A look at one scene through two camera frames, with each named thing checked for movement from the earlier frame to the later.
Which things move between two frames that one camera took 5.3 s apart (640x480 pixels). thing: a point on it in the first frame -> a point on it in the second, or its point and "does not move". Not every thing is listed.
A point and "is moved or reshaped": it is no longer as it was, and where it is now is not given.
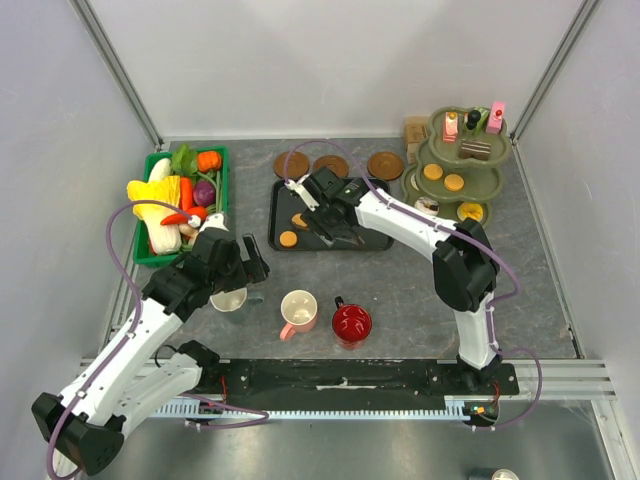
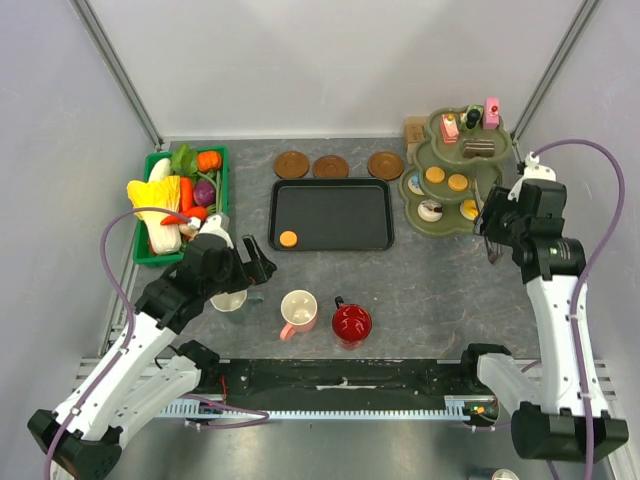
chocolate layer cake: (475, 149) does not move
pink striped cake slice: (451, 127) does not move
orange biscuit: (433, 172) does not move
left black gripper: (253, 270) does not move
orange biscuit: (453, 182) does not move
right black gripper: (315, 219) -> (496, 202)
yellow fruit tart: (470, 210) does not move
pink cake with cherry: (496, 117) is moved or reshaped
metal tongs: (356, 240) -> (492, 253)
